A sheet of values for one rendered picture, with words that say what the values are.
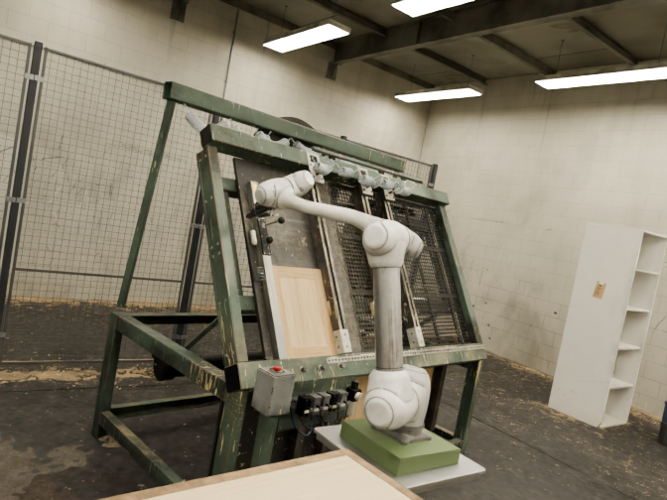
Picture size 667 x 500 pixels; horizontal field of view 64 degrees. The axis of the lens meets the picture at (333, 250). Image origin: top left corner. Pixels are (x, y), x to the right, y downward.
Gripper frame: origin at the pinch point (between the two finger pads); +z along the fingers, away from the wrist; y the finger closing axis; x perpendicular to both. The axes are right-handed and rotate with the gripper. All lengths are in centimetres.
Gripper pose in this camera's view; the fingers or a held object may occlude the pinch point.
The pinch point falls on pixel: (252, 214)
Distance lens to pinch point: 261.6
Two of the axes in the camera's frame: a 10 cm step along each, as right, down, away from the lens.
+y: 1.9, 9.3, -3.0
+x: 6.9, 0.9, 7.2
